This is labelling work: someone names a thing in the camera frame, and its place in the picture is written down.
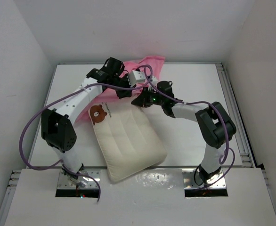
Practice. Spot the white foam front board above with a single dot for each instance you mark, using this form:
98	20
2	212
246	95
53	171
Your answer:
151	198

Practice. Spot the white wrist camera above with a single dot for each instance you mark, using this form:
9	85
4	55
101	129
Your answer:
152	83
136	77

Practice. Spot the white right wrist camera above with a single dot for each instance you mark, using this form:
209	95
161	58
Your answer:
152	83

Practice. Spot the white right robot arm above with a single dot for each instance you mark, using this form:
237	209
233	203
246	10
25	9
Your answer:
215	124

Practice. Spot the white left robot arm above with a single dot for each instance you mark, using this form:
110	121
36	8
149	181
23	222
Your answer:
57	124

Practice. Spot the aluminium frame rail right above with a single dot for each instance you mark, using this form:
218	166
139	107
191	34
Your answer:
244	147

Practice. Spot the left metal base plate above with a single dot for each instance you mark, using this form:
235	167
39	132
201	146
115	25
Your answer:
66	182

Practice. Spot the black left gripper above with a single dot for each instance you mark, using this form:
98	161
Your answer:
125	93

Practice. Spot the cream pillow with bear print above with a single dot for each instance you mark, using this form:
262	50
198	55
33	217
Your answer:
128	141

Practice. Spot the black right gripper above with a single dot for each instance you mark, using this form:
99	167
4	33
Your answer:
142	100

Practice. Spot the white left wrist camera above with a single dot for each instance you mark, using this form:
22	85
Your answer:
136	77

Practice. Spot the pink satin pillowcase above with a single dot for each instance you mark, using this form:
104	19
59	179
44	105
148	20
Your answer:
109	95

